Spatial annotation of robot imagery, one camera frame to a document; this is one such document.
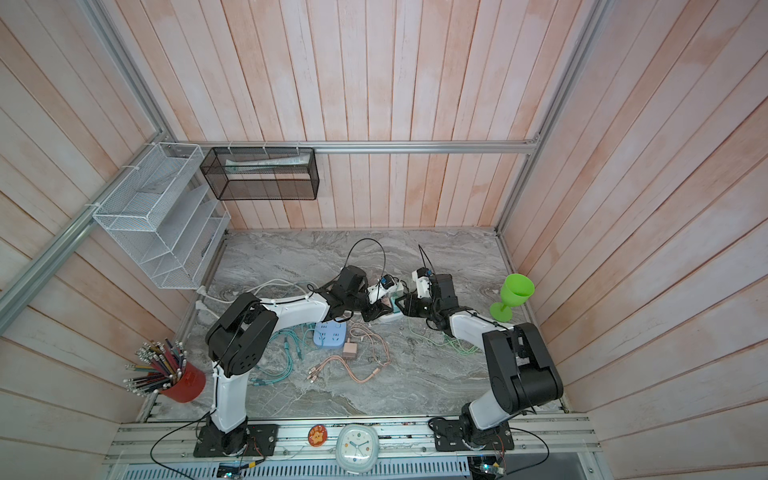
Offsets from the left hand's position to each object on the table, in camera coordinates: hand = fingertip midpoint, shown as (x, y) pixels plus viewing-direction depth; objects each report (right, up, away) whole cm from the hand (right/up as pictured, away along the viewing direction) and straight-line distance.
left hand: (387, 307), depth 93 cm
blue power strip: (-17, -7, -5) cm, 19 cm away
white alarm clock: (-8, -30, -23) cm, 38 cm away
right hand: (+4, +2, 0) cm, 4 cm away
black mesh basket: (-44, +46, +12) cm, 65 cm away
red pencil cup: (-55, -13, -19) cm, 60 cm away
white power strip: (+2, +4, 0) cm, 4 cm away
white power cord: (-65, +4, +10) cm, 66 cm away
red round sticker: (-18, -30, -18) cm, 39 cm away
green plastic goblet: (+37, +6, -9) cm, 38 cm away
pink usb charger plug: (-12, -12, -5) cm, 17 cm away
